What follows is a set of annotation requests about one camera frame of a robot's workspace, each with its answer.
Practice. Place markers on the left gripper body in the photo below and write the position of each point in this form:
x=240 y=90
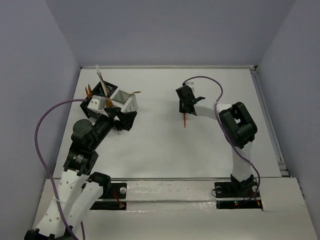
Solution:
x=116 y=116

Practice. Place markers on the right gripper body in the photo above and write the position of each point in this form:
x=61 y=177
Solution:
x=181 y=108

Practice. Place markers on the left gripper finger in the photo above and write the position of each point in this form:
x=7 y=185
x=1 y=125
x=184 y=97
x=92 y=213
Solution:
x=113 y=112
x=125 y=120

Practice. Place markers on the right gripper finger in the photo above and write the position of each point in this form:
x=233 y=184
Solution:
x=190 y=109
x=181 y=107

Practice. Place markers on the orange plastic spoon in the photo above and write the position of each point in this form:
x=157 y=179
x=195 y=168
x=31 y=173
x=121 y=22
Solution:
x=184 y=120

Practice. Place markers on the orange plastic knife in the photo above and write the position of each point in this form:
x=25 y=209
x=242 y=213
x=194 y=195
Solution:
x=88 y=92

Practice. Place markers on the gold knife black handle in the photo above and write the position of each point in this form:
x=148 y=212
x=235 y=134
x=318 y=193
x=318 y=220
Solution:
x=89 y=87

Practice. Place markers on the orange chopstick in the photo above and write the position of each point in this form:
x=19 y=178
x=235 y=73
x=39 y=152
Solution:
x=105 y=88

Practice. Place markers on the gold ornate fork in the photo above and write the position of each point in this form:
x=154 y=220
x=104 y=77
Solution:
x=121 y=97

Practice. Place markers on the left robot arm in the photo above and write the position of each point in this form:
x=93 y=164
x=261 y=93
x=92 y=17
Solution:
x=79 y=186

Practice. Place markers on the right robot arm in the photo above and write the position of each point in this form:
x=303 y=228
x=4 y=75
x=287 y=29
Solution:
x=237 y=126

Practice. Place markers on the white utensil container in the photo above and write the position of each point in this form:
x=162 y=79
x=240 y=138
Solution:
x=130 y=106

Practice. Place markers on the black utensil container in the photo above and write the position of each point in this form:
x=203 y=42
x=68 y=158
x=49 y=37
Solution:
x=98 y=91

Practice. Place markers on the metal rail front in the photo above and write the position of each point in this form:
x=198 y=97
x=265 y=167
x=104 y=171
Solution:
x=118 y=179

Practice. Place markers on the metal rail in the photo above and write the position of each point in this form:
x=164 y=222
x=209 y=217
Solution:
x=246 y=67
x=118 y=179

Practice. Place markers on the metal rail back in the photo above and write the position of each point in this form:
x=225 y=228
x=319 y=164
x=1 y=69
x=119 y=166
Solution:
x=246 y=67

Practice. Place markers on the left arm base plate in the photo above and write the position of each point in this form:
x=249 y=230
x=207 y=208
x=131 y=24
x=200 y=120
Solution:
x=114 y=199

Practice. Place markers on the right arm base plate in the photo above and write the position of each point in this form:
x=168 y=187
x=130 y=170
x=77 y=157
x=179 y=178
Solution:
x=228 y=199

